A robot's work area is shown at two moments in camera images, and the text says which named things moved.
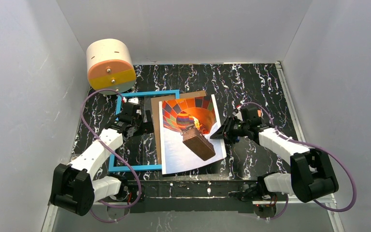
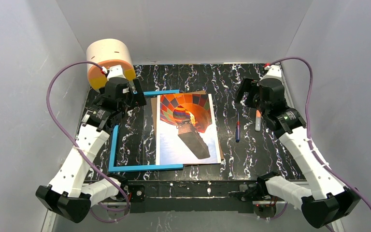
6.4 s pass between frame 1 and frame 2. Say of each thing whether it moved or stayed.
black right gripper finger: moved
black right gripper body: moved
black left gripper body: moved
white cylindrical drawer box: stayed
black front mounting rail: stayed
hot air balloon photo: moved
